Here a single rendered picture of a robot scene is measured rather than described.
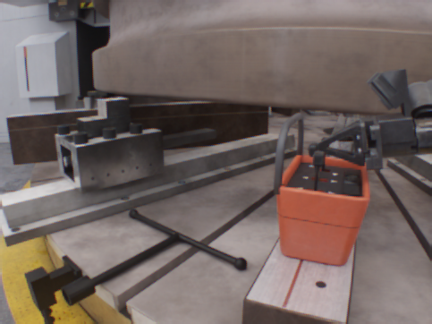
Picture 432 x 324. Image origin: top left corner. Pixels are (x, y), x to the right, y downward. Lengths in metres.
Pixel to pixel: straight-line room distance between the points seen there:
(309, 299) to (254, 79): 0.82
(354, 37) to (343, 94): 0.18
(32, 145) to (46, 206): 1.19
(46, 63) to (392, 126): 4.11
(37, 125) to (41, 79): 1.84
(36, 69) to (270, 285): 4.17
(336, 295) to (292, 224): 0.12
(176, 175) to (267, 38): 0.97
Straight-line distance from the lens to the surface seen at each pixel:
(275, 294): 0.45
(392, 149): 0.51
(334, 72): 1.04
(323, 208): 0.46
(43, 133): 2.59
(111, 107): 1.54
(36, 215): 1.49
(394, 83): 0.50
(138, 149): 1.50
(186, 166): 1.80
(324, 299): 0.46
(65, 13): 4.42
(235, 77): 1.14
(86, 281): 1.06
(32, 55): 4.44
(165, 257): 1.20
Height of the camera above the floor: 0.98
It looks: 17 degrees down
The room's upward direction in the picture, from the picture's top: straight up
